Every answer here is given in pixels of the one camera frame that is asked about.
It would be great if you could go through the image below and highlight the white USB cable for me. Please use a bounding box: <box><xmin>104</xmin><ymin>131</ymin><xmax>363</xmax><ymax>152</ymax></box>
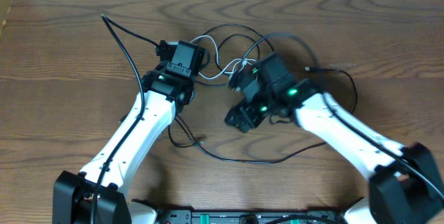
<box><xmin>189</xmin><ymin>35</ymin><xmax>258</xmax><ymax>80</ymax></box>

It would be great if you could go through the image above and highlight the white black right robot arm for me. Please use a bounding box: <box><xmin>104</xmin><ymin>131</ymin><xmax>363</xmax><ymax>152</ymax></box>
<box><xmin>225</xmin><ymin>53</ymin><xmax>443</xmax><ymax>223</ymax></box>

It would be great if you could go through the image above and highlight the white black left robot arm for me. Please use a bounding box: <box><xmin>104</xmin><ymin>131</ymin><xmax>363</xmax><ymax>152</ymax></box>
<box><xmin>52</xmin><ymin>40</ymin><xmax>210</xmax><ymax>223</ymax></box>

